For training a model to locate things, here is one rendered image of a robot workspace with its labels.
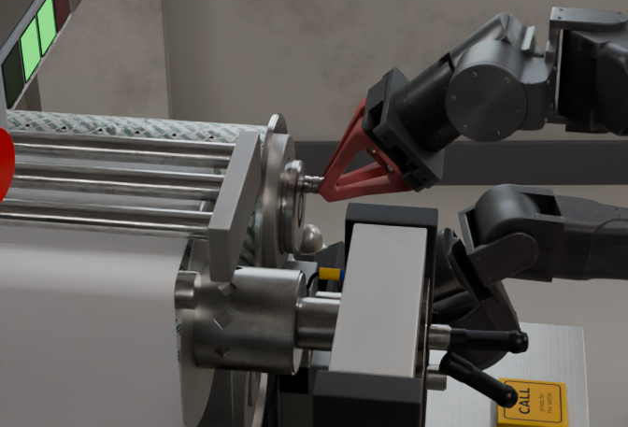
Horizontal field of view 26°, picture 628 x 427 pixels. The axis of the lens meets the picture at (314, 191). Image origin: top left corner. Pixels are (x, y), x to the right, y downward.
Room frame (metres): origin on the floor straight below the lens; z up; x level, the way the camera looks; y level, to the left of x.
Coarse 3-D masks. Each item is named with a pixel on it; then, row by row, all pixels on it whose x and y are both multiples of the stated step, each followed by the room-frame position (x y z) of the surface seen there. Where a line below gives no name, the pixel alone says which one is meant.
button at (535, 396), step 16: (512, 384) 1.06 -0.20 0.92; (528, 384) 1.06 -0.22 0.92; (544, 384) 1.06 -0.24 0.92; (560, 384) 1.06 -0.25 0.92; (528, 400) 1.03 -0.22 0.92; (544, 400) 1.03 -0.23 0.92; (560, 400) 1.03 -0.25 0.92; (496, 416) 1.02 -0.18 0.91; (512, 416) 1.01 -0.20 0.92; (528, 416) 1.01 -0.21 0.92; (544, 416) 1.01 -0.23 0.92; (560, 416) 1.01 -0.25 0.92
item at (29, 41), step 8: (32, 24) 1.31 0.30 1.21; (32, 32) 1.31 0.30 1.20; (24, 40) 1.29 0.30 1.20; (32, 40) 1.31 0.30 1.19; (24, 48) 1.28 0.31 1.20; (32, 48) 1.30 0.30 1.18; (24, 56) 1.28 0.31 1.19; (32, 56) 1.30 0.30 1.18; (24, 64) 1.28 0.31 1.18; (32, 64) 1.30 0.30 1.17
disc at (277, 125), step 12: (276, 120) 0.92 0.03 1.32; (276, 132) 0.91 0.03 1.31; (264, 144) 0.88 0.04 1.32; (264, 156) 0.87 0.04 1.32; (264, 168) 0.86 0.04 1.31; (264, 180) 0.86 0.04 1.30; (264, 192) 0.85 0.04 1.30; (264, 204) 0.85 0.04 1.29; (264, 216) 0.85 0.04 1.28; (264, 252) 0.85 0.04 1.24; (264, 264) 0.84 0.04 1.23
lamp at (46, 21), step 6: (48, 0) 1.37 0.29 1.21; (48, 6) 1.37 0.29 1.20; (42, 12) 1.35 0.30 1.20; (48, 12) 1.37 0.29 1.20; (42, 18) 1.35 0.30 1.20; (48, 18) 1.37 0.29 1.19; (42, 24) 1.35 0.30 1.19; (48, 24) 1.36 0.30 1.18; (42, 30) 1.34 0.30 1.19; (48, 30) 1.36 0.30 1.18; (54, 30) 1.38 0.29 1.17; (42, 36) 1.34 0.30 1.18; (48, 36) 1.36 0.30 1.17; (42, 42) 1.34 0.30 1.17; (48, 42) 1.36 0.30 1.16; (42, 48) 1.34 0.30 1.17
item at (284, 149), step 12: (276, 144) 0.90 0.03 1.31; (288, 144) 0.92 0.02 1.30; (276, 156) 0.89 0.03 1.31; (288, 156) 0.92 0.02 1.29; (276, 168) 0.88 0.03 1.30; (276, 180) 0.87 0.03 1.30; (276, 192) 0.86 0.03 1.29; (276, 204) 0.86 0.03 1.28; (276, 216) 0.85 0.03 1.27; (264, 228) 0.85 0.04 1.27; (276, 228) 0.85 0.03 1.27; (264, 240) 0.85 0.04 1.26; (276, 240) 0.85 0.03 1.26; (276, 252) 0.85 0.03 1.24; (276, 264) 0.85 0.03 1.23
